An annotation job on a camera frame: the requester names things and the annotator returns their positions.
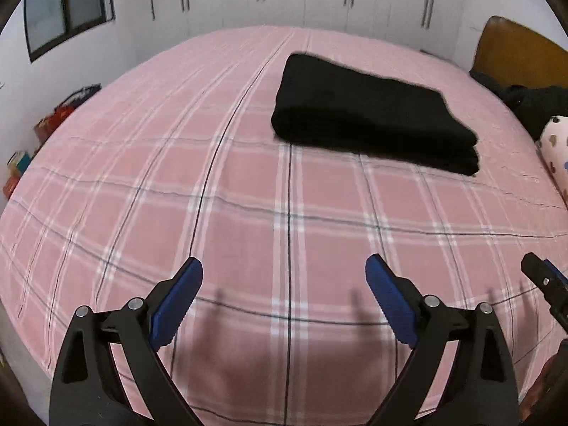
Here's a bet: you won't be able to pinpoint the red gift bag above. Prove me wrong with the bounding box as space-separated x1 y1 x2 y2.
34 83 104 147

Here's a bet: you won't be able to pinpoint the person's right forearm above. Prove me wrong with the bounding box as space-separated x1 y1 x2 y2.
521 355 568 422

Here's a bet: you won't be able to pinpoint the white wardrobe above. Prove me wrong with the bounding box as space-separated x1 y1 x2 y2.
111 0 472 64

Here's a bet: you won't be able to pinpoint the dark clothing pile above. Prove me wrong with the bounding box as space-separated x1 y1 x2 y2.
469 70 568 140

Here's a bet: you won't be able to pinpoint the wooden headboard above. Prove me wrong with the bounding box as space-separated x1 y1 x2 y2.
473 15 568 94

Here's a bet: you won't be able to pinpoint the pink plaid bed sheet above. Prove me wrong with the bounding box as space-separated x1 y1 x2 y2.
0 26 568 418

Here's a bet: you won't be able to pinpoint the black pants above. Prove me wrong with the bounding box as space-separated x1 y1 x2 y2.
271 53 481 177

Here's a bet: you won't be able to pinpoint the colourful boxes on floor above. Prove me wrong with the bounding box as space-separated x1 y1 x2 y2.
2 150 35 200

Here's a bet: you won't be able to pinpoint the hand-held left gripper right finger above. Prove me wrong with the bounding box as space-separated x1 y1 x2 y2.
365 253 521 426

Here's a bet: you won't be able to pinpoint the dark framed window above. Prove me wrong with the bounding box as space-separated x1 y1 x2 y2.
23 0 117 64

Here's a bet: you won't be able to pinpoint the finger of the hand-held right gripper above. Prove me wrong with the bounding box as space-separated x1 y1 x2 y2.
520 252 568 333

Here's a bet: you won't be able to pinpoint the white heart print pillow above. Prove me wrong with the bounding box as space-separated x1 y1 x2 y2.
535 115 568 210

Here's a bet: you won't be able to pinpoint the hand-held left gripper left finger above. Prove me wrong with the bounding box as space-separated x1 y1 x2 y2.
50 256 205 426

